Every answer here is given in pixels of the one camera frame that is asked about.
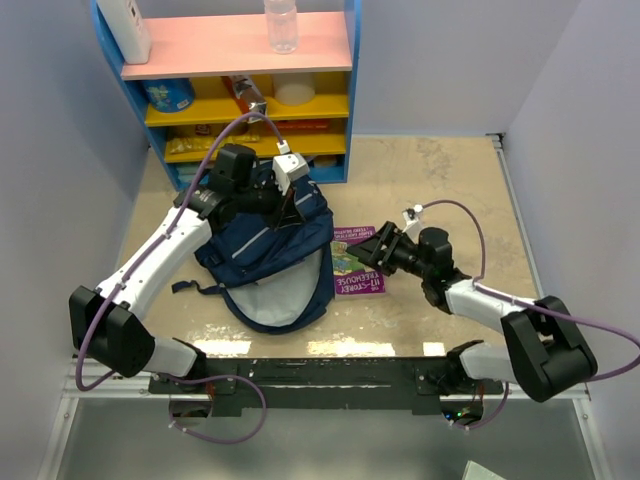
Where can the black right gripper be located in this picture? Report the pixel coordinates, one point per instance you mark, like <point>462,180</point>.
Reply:
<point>370,250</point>

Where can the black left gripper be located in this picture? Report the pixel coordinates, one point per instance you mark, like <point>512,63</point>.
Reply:
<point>290,213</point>

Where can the purple treehouse storey book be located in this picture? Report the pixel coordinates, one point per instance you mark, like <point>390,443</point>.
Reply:
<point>352,279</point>

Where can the navy blue student backpack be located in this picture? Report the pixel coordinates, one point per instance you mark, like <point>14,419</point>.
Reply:
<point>273,281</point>

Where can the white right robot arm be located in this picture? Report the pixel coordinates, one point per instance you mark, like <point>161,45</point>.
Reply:
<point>544,353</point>

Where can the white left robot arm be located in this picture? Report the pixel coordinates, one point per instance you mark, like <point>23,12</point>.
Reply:
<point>107,321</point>

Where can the orange snack bag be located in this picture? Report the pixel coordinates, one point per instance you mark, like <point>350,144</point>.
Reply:
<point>246,96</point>

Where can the orange flat box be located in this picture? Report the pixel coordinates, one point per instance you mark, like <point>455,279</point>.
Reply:
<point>303,125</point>

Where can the white round container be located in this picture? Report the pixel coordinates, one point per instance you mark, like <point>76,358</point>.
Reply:
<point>294,89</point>

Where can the yellow snack packet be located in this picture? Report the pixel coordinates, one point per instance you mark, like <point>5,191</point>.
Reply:
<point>197,144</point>

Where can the blue wooden shelf unit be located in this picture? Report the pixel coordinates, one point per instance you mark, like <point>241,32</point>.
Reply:
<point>205,48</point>

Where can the blue round tin can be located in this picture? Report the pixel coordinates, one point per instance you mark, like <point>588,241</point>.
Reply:
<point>169,95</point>

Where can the clear plastic water bottle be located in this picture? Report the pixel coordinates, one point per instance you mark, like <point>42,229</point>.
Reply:
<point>282,29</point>

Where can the white paper corner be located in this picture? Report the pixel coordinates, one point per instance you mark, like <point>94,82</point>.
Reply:
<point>475,471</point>

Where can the white rectangular box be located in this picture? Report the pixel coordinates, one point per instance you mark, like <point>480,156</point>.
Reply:
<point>128,28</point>

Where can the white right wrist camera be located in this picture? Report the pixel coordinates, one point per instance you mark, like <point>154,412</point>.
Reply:
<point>412,218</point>

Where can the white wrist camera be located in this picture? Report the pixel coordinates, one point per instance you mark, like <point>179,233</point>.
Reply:
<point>288,167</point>
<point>412,218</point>

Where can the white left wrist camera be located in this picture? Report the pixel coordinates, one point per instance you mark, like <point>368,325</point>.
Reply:
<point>288,167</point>

